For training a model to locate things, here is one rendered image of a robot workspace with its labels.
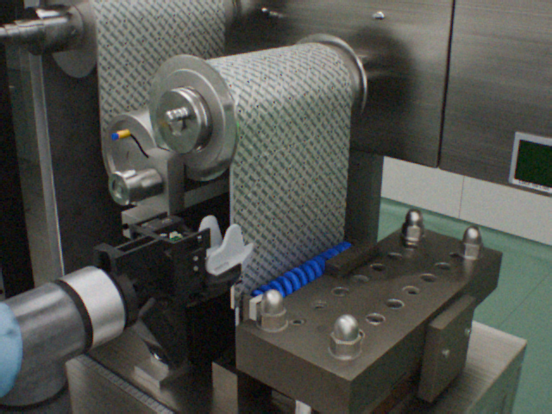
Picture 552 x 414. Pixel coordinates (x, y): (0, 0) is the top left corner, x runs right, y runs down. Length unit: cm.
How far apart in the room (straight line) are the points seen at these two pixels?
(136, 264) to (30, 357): 14
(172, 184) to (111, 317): 22
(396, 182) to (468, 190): 44
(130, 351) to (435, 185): 291
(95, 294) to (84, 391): 30
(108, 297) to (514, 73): 58
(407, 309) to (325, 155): 23
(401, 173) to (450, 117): 286
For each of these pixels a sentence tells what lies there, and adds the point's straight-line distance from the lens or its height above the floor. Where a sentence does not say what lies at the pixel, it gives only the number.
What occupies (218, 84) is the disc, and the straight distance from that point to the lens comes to 74.
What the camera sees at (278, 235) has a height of 109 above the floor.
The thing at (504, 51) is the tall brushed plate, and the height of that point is 132.
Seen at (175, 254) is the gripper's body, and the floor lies 115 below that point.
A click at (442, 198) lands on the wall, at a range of 372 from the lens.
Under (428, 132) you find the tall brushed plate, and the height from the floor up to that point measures 119.
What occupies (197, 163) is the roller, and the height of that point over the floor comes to 120.
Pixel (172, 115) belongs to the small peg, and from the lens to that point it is 73.
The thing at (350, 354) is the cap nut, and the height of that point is 104.
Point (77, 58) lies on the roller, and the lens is 96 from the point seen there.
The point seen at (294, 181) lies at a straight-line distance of 85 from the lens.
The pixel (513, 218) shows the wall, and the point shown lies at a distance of 358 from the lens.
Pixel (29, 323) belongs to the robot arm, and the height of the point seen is 114.
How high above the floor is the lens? 145
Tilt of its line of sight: 22 degrees down
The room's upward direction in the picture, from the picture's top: 1 degrees clockwise
